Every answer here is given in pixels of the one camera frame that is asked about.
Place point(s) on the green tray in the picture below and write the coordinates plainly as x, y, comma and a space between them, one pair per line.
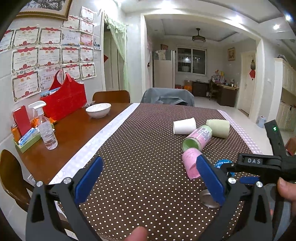
28, 140

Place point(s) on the white paper cup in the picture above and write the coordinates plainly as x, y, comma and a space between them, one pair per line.
184, 127

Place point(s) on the wooden chair at left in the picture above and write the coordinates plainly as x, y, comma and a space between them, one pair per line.
12, 180

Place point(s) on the red felt bag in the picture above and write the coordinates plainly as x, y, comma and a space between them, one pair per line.
69, 97

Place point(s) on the wooden chair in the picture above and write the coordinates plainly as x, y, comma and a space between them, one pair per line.
115, 96
12, 180

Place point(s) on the wooden chair back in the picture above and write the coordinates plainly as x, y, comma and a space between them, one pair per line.
115, 96

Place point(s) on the framed blossom painting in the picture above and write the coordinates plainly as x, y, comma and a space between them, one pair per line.
58, 9

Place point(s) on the white door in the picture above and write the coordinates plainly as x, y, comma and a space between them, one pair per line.
247, 84

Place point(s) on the clear spray bottle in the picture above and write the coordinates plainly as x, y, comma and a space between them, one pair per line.
44, 125

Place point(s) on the green door curtain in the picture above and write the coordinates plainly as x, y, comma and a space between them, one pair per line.
114, 49

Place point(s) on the black blue CoolTowel can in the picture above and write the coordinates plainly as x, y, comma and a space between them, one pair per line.
213, 177

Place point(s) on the ceiling lamp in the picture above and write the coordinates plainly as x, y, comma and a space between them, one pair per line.
198, 37

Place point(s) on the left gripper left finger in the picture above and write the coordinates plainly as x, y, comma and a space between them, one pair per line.
43, 221

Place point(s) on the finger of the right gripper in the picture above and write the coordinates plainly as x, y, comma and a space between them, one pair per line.
230, 169
248, 180

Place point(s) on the white ceramic bowl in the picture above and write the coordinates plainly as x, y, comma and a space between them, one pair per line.
99, 110

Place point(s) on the window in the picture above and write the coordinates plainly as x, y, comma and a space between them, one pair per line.
192, 61

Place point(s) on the dark wooden desk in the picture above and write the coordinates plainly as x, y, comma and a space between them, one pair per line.
224, 95

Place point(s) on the right hand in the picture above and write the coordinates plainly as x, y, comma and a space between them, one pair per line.
287, 190

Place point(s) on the light green cup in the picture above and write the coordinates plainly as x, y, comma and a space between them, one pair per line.
220, 128

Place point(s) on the pink paper cup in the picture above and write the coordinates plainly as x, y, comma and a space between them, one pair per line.
189, 158

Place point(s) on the left hand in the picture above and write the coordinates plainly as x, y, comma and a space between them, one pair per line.
138, 234

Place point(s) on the light blue bin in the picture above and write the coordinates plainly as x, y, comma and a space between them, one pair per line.
261, 121

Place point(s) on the white wall cabinet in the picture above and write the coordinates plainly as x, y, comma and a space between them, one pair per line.
283, 99

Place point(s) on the red box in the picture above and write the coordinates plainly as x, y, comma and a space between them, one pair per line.
21, 118

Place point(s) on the white refrigerator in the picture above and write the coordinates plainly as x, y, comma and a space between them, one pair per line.
164, 68

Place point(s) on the small framed picture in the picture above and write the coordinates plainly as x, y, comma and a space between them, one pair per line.
231, 54

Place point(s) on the grey covered chair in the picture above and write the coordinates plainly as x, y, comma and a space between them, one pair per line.
168, 96

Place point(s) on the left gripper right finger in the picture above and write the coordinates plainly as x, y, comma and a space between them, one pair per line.
254, 221

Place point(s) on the pink green labelled canister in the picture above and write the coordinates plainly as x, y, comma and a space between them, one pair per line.
198, 139

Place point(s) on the brown polka dot tablecloth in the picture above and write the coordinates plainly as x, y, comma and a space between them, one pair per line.
144, 181

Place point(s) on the pink checked tablecloth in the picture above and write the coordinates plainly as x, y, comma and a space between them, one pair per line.
246, 138

